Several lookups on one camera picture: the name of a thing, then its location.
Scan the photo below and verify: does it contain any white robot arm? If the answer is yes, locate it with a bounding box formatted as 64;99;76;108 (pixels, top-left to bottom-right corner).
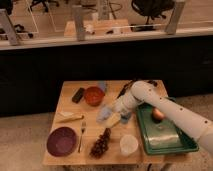
108;81;213;156

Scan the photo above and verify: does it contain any red bowl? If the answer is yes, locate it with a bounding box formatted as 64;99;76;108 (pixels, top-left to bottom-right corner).
83;86;105;106

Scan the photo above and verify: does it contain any blue object behind bowl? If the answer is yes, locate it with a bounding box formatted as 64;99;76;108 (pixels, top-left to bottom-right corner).
98;81;107;92

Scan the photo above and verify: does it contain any blue plastic cup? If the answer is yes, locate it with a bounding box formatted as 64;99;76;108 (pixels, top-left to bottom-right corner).
120;113;131;124

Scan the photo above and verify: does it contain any bunch of dark grapes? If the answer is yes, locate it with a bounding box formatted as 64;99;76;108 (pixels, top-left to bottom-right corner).
90;128;111;158

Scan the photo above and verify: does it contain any white plastic cup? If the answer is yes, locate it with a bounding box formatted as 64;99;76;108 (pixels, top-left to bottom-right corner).
120;134;138;156

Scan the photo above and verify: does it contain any wooden table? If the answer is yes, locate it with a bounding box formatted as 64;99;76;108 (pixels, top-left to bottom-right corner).
43;81;191;165

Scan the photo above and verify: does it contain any orange apple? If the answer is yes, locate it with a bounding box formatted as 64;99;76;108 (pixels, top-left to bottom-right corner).
152;108;165;121

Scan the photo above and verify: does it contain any black rectangular sponge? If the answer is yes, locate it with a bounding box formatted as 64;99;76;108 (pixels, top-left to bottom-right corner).
72;88;84;103

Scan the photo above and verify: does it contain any yellow banana piece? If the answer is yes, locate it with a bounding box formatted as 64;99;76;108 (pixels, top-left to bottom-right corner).
59;111;84;123

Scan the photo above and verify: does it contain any small metal can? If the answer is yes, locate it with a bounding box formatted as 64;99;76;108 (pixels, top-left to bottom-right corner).
148;80;158;87

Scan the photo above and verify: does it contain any green plastic tray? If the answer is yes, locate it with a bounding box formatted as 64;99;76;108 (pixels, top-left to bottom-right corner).
136;103;199;155

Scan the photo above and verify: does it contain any purple plate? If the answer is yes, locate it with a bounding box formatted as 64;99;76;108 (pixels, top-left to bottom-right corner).
46;127;77;157

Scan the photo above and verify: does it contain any black office chair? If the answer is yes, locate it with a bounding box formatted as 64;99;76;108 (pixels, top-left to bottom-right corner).
131;0;175;23

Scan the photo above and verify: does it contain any black handled knife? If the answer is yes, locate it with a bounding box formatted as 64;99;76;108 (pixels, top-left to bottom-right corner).
117;81;134;98

